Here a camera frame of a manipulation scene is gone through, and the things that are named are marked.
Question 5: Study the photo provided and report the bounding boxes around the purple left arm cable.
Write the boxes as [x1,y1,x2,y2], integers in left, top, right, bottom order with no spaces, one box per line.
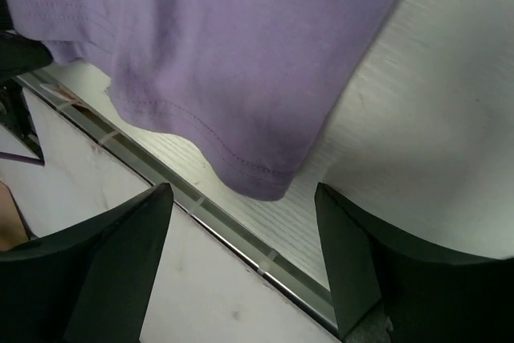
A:
[0,150,45,166]

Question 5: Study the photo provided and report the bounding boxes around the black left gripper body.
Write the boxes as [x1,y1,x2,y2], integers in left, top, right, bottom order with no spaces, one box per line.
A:
[0,0,52,82]

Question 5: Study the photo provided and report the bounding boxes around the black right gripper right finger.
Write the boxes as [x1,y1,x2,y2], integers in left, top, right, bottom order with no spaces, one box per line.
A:
[315,184,513,342]

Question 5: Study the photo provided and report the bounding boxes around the purple t-shirt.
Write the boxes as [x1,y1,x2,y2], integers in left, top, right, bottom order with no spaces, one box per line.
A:
[7,0,395,201]

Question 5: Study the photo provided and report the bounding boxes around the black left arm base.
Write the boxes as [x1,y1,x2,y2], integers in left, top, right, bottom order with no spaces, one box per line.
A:
[1,80,45,166]

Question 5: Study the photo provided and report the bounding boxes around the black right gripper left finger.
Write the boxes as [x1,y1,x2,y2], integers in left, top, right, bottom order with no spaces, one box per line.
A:
[1,183,173,342]

